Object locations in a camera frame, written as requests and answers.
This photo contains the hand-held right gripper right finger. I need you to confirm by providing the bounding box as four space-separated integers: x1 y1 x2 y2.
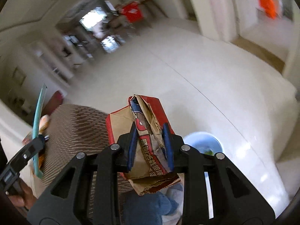
163 122 276 225

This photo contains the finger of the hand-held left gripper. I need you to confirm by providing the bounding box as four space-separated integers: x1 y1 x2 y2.
5 135 47 170

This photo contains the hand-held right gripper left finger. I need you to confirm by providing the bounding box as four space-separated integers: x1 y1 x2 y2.
27 121 138 225

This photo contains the teal plastic wrapper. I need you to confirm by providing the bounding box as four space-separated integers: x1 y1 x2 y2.
32 83 48 179

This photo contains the light blue plastic bin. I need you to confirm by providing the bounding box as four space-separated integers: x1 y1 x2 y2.
183 132 224 218

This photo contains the brown red paper bag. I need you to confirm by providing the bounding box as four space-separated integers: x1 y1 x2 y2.
105 94 182 196

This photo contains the person's left hand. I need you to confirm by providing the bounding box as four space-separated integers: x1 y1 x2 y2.
8 179 37 212

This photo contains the brown dotted tablecloth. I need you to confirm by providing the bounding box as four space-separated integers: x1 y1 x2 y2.
28 104 139 216

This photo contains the person's blue trouser leg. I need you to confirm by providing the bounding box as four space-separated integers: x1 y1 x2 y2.
122 183 184 225

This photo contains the red shirt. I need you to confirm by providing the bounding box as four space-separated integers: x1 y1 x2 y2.
121 2 144 24

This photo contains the orange cloth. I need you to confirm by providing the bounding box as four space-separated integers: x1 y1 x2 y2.
258 0 277 19

